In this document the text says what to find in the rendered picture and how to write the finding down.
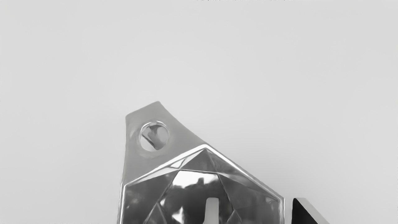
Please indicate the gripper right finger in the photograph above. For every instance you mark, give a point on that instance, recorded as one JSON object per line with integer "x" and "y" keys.
{"x": 303, "y": 215}

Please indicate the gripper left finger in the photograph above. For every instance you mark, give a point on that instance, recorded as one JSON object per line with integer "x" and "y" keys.
{"x": 212, "y": 213}

